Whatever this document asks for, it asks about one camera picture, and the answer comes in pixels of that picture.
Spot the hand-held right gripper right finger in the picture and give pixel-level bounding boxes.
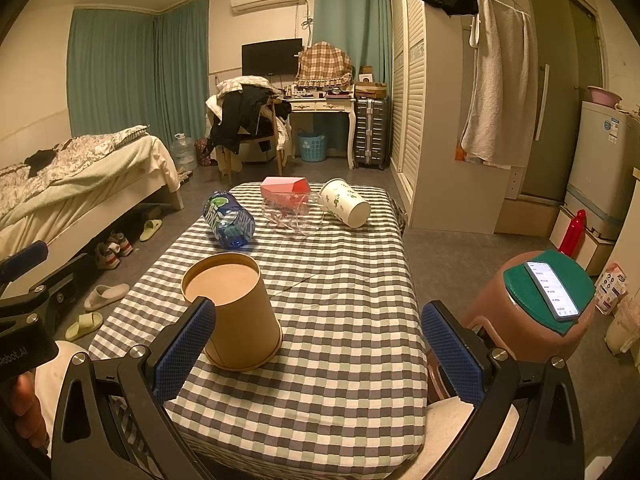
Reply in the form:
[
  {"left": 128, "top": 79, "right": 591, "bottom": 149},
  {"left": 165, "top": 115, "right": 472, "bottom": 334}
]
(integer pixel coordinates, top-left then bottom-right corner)
[{"left": 421, "top": 300, "right": 596, "bottom": 480}]

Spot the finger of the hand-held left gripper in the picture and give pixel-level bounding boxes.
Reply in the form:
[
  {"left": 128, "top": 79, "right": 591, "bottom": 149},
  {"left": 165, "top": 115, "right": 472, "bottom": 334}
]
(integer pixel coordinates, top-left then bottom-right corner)
[
  {"left": 0, "top": 240, "right": 50, "bottom": 287},
  {"left": 28, "top": 253, "right": 90, "bottom": 319}
]

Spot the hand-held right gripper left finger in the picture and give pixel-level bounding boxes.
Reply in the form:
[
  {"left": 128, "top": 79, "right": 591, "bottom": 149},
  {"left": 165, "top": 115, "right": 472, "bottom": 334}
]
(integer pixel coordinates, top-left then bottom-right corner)
[{"left": 50, "top": 296, "right": 218, "bottom": 480}]

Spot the brown paper cup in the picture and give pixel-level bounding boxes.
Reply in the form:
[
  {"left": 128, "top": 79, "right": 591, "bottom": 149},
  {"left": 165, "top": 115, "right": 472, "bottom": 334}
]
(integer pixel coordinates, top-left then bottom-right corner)
[{"left": 181, "top": 253, "right": 283, "bottom": 372}]

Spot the white floral paper cup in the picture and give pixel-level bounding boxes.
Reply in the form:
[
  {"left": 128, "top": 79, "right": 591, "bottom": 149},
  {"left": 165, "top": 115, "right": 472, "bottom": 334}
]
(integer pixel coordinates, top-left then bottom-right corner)
[{"left": 319, "top": 178, "right": 372, "bottom": 229}]

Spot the person's left hand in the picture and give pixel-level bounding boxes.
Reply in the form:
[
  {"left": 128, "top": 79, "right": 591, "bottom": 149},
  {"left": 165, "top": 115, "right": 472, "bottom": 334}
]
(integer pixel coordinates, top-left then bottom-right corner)
[{"left": 9, "top": 372, "right": 50, "bottom": 457}]

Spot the white slipper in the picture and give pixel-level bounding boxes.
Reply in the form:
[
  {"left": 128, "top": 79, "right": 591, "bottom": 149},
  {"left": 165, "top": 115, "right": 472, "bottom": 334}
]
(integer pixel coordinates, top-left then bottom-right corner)
[{"left": 83, "top": 284, "right": 131, "bottom": 312}]

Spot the white fleece cloth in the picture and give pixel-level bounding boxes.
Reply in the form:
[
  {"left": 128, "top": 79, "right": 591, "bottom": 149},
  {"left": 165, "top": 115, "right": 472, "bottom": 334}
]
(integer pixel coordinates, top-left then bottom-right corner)
[
  {"left": 34, "top": 340, "right": 91, "bottom": 443},
  {"left": 422, "top": 395, "right": 523, "bottom": 480}
]

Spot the pair of sneakers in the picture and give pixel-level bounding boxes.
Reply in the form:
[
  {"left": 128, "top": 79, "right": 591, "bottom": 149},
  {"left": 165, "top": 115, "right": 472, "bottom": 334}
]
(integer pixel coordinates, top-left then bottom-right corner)
[{"left": 95, "top": 232, "right": 135, "bottom": 268}]

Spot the brown stool with green top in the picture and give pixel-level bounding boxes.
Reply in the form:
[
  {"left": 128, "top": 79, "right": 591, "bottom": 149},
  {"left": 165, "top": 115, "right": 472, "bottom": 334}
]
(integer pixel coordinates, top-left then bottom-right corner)
[{"left": 427, "top": 250, "right": 598, "bottom": 406}]

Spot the bed with floral blanket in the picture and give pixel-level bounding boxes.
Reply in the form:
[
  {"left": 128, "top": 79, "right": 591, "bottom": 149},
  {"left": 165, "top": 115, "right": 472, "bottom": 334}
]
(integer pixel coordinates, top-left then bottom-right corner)
[{"left": 0, "top": 127, "right": 185, "bottom": 263}]

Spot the checkered cloth covered table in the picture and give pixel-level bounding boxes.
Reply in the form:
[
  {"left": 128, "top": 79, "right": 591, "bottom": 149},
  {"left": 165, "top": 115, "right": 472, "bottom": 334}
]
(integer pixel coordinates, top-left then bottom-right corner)
[{"left": 87, "top": 182, "right": 431, "bottom": 461}]

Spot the smartphone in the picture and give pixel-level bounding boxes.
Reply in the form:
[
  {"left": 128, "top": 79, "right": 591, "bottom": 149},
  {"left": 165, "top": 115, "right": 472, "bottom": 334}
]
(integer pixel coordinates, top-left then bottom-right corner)
[{"left": 524, "top": 260, "right": 581, "bottom": 322}]

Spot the blue plastic water bottle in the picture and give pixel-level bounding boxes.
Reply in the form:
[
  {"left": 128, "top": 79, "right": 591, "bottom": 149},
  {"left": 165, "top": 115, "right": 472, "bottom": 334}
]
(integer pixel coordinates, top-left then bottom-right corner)
[{"left": 201, "top": 190, "right": 256, "bottom": 249}]

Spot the white storage box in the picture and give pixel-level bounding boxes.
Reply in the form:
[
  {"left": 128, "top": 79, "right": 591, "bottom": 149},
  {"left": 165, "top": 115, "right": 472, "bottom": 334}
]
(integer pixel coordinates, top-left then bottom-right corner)
[{"left": 549, "top": 205, "right": 616, "bottom": 277}]

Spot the large clear water jug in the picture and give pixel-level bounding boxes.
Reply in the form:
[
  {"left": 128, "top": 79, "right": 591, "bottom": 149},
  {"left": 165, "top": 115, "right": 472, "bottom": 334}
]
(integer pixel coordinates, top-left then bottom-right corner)
[{"left": 170, "top": 133, "right": 198, "bottom": 173}]

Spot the red bottle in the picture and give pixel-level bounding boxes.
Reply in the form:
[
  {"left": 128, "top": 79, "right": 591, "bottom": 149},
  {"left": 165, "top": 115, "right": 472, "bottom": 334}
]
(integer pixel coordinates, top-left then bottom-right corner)
[{"left": 557, "top": 209, "right": 587, "bottom": 260}]

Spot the clear plastic container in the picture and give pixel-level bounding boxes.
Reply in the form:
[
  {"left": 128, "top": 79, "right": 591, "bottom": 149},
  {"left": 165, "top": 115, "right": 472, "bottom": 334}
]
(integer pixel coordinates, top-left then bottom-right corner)
[{"left": 261, "top": 192, "right": 326, "bottom": 236}]

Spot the printed carton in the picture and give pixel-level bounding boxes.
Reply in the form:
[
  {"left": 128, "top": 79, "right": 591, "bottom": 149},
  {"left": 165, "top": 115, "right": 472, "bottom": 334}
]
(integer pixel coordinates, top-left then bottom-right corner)
[{"left": 595, "top": 262, "right": 628, "bottom": 316}]

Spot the white plastic bag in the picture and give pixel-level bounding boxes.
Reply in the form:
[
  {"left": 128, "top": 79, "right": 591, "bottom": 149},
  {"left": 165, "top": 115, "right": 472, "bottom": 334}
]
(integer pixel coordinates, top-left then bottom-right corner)
[{"left": 605, "top": 305, "right": 640, "bottom": 356}]

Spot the pink box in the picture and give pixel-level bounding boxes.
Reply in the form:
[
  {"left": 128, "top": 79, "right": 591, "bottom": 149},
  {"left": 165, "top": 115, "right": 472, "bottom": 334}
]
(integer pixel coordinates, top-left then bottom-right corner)
[{"left": 260, "top": 176, "right": 311, "bottom": 209}]

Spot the teal curtain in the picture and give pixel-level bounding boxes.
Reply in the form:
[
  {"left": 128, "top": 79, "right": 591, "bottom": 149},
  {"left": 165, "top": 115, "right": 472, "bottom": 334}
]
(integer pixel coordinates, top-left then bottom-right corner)
[
  {"left": 314, "top": 0, "right": 393, "bottom": 91},
  {"left": 67, "top": 0, "right": 210, "bottom": 153}
]

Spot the small white refrigerator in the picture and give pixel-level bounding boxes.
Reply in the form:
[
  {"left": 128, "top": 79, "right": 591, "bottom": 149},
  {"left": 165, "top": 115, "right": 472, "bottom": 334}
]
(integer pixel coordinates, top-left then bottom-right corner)
[{"left": 565, "top": 101, "right": 640, "bottom": 241}]

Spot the grey suitcase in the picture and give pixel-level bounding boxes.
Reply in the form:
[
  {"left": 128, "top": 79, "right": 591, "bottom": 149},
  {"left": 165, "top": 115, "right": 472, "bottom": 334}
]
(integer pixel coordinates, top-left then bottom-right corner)
[{"left": 354, "top": 96, "right": 391, "bottom": 171}]

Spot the pile of clothes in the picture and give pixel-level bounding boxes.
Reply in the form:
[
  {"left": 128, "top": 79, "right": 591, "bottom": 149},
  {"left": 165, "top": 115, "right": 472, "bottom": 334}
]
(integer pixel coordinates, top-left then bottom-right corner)
[{"left": 206, "top": 76, "right": 293, "bottom": 155}]

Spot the wooden chair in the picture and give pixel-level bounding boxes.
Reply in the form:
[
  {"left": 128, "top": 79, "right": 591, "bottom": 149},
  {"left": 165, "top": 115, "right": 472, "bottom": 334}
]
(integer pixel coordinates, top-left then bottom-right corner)
[{"left": 218, "top": 97, "right": 287, "bottom": 183}]

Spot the blue laundry basket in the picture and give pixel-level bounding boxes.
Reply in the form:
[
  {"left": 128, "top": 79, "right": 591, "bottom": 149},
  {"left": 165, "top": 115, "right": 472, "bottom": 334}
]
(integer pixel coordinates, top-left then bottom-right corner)
[{"left": 298, "top": 131, "right": 327, "bottom": 162}]

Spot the white louvered wardrobe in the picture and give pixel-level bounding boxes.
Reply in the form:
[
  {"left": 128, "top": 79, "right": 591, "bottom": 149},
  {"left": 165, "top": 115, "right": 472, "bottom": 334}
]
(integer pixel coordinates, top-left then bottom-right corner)
[{"left": 389, "top": 0, "right": 501, "bottom": 233}]

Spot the white hanging towel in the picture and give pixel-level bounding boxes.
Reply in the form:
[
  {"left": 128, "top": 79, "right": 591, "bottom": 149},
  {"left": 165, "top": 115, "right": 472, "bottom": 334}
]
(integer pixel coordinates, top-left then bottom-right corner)
[{"left": 460, "top": 0, "right": 533, "bottom": 165}]

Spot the white dressing desk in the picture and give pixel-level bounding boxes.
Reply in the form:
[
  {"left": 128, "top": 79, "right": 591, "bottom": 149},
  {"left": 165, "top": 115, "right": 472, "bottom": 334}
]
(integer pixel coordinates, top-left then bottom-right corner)
[{"left": 287, "top": 96, "right": 357, "bottom": 170}]

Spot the frosted glass door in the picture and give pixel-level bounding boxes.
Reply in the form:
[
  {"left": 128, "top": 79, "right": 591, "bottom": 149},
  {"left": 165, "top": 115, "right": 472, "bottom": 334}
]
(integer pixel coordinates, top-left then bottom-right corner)
[{"left": 520, "top": 0, "right": 608, "bottom": 203}]

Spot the black television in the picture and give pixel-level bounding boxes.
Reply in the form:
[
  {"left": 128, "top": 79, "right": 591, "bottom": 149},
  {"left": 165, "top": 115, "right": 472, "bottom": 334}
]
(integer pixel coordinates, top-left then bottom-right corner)
[{"left": 241, "top": 38, "right": 304, "bottom": 77}]

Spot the pink basin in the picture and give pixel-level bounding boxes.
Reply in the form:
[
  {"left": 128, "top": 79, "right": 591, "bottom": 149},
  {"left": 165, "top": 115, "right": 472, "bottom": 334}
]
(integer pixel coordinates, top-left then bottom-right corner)
[{"left": 586, "top": 85, "right": 622, "bottom": 107}]

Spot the plaid cloth cover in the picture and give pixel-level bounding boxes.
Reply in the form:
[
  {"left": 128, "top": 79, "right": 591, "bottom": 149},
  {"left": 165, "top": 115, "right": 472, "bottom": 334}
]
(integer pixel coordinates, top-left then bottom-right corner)
[{"left": 295, "top": 41, "right": 355, "bottom": 88}]

